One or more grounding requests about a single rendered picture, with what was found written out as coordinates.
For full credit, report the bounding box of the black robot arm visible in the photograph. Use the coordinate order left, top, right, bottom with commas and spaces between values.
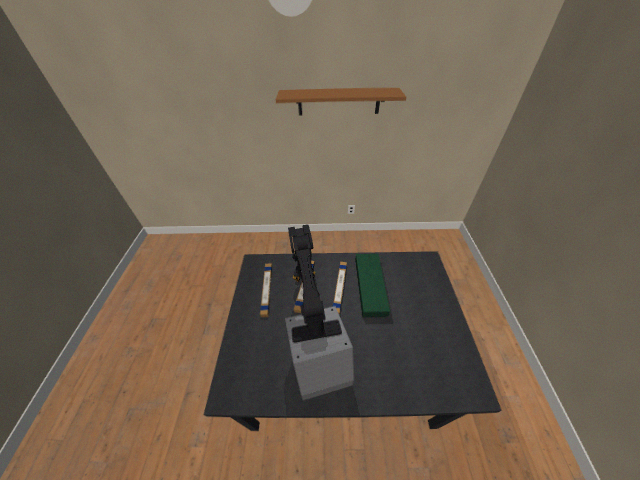
288, 225, 342, 343

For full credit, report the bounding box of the brown flat pack with blue bands and white label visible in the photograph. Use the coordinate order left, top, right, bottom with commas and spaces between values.
294, 261, 314, 313

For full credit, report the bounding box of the brown welding electrode pack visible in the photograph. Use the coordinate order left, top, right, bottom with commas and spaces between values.
260, 263, 272, 317

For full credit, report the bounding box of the low green platform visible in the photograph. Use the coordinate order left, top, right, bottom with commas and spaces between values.
355, 254, 390, 317

